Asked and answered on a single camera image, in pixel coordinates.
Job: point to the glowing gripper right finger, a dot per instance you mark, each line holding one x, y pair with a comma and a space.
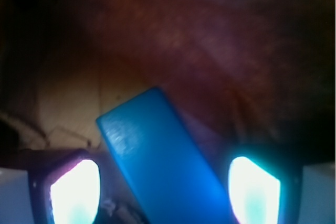
264, 185

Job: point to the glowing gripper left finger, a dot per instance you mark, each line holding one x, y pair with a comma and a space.
64, 186

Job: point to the blue rectangular block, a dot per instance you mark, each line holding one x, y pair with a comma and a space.
165, 170

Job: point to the brown paper lined bin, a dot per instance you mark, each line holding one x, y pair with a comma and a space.
238, 71

